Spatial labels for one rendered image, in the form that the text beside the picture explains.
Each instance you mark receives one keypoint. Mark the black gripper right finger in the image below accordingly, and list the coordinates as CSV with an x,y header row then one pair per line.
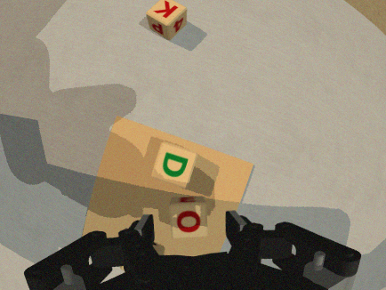
x,y
323,261

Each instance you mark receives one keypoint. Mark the tan wooden letter block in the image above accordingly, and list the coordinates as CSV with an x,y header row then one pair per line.
x,y
174,165
167,18
160,250
188,217

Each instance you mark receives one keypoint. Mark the tan flat mat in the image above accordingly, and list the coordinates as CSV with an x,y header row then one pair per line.
x,y
124,189

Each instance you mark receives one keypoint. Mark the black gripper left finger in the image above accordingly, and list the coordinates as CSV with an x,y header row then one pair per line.
x,y
69,269

